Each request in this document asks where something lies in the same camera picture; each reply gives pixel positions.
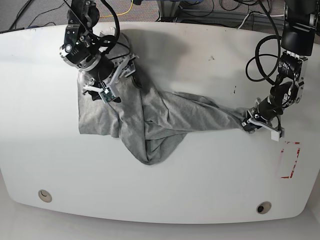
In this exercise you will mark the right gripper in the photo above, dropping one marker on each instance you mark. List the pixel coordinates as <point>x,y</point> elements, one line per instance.
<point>106,74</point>

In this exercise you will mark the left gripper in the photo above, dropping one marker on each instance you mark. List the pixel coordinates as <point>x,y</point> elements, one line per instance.
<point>264,114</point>

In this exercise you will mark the grey t-shirt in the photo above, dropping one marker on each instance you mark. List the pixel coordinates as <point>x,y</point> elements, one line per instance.
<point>151,123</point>

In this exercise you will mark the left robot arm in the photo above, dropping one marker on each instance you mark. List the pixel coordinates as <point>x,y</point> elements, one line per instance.
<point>295,46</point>

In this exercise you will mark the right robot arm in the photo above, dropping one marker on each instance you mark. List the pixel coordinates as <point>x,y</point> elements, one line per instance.
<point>81,47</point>

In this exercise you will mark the red tape rectangle marking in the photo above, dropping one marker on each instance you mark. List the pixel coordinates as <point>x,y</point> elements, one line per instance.
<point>288,159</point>

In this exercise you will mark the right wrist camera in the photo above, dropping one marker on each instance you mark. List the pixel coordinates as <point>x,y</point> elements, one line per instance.
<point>108,96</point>

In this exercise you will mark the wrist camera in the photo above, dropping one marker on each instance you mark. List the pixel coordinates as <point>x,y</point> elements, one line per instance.
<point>275,135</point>
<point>108,96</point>

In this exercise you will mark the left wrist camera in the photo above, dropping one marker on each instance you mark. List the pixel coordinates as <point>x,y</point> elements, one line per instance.
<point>275,135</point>

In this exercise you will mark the right table cable grommet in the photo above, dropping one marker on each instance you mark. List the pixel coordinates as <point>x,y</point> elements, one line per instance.
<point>263,207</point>

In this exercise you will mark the table cable grommet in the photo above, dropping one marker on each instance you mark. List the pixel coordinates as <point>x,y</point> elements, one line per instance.
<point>45,196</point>
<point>263,207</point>

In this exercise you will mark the left table cable grommet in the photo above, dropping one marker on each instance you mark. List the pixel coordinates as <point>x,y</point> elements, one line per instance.
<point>45,196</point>

